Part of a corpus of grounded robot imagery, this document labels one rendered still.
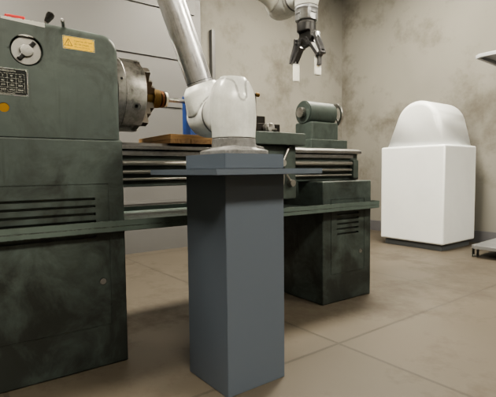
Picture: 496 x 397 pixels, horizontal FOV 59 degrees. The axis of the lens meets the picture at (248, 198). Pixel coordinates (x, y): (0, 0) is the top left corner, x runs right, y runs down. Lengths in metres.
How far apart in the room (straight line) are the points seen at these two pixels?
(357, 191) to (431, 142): 1.84
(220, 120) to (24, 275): 0.85
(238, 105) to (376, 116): 4.16
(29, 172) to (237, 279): 0.80
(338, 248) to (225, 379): 1.20
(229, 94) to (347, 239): 1.33
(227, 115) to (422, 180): 3.04
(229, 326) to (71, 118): 0.92
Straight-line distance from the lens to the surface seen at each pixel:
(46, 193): 1.67
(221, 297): 1.46
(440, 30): 5.29
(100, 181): 1.71
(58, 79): 1.71
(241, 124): 1.48
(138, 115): 1.93
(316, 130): 2.58
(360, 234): 2.62
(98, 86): 1.74
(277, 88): 5.14
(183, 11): 1.74
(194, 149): 1.98
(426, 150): 4.29
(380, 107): 5.53
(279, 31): 5.31
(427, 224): 4.31
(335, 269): 2.50
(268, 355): 1.62
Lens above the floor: 0.74
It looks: 4 degrees down
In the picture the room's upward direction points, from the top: 1 degrees counter-clockwise
